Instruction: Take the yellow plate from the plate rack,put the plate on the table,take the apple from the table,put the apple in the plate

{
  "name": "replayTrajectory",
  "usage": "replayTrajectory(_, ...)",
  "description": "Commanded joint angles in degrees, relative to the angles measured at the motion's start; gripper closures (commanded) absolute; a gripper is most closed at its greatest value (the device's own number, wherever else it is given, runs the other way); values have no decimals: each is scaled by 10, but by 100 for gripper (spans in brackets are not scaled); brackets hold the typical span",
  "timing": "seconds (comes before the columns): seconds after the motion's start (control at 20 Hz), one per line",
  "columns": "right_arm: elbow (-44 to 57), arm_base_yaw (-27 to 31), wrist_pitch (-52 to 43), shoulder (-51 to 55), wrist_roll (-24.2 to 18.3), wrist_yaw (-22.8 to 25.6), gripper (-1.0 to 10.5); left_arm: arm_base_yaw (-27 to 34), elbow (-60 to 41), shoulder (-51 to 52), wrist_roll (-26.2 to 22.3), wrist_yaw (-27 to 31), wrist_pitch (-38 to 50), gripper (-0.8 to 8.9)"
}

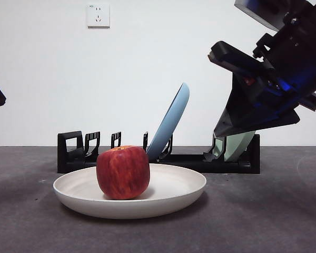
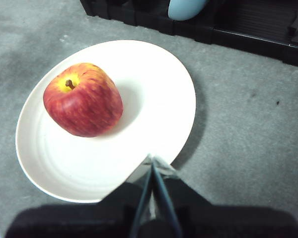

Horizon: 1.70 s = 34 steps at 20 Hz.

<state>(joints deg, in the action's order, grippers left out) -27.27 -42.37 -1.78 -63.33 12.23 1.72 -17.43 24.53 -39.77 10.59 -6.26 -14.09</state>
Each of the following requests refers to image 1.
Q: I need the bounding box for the cream pale yellow plate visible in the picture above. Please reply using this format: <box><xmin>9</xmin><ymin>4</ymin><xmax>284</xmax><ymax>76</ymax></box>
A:
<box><xmin>52</xmin><ymin>163</ymin><xmax>208</xmax><ymax>220</ymax></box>

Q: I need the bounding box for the red apple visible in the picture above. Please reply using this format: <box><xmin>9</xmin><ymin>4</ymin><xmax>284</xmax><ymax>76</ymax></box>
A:
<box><xmin>96</xmin><ymin>145</ymin><xmax>151</xmax><ymax>200</ymax></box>

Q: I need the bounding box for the green plate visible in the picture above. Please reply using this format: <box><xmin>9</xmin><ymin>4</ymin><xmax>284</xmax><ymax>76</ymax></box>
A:
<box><xmin>212</xmin><ymin>130</ymin><xmax>255</xmax><ymax>162</ymax></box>

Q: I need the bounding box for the blue plate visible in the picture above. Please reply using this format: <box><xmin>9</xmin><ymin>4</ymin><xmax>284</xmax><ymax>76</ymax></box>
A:
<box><xmin>146</xmin><ymin>82</ymin><xmax>190</xmax><ymax>162</ymax></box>

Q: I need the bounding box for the black plate rack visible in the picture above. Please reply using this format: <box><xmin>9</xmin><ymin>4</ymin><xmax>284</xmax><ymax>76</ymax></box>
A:
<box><xmin>57</xmin><ymin>130</ymin><xmax>261</xmax><ymax>174</ymax></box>

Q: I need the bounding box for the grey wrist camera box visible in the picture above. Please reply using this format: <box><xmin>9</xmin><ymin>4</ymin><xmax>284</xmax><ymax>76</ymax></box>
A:
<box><xmin>233</xmin><ymin>0</ymin><xmax>289</xmax><ymax>31</ymax></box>

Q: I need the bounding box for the white wall socket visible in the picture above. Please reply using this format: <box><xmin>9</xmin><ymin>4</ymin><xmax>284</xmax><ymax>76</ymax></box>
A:
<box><xmin>87</xmin><ymin>4</ymin><xmax>111</xmax><ymax>29</ymax></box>

